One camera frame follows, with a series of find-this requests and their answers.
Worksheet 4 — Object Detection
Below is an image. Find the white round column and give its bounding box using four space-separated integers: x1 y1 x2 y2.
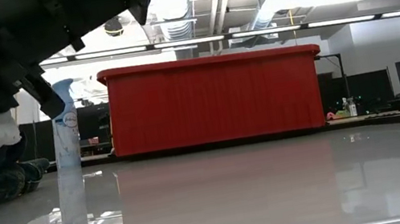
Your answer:
11 88 42 126

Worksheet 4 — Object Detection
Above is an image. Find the long ceiling light strip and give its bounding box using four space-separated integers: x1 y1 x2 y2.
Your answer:
38 0 400 78

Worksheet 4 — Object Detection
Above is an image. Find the large black monitor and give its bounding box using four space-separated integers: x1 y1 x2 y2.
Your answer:
346 68 396 114

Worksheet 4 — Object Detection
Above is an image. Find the small clear bottle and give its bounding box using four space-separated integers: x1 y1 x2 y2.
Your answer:
348 96 359 117
340 96 352 118

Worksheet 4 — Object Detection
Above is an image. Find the blue air freshener spray bottle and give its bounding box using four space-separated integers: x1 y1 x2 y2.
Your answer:
40 76 90 173

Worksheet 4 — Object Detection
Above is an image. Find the thin black frame stand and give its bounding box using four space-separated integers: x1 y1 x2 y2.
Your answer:
312 50 351 108

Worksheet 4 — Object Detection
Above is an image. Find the round black ceiling device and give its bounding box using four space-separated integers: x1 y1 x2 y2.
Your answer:
102 15 126 39

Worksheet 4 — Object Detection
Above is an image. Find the red plastic laundry bin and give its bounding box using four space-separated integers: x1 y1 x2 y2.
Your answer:
95 34 334 164

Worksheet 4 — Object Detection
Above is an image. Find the pink cloth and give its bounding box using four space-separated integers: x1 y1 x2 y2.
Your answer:
324 110 339 122

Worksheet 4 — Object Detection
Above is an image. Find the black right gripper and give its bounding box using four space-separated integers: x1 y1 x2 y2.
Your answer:
0 0 158 72

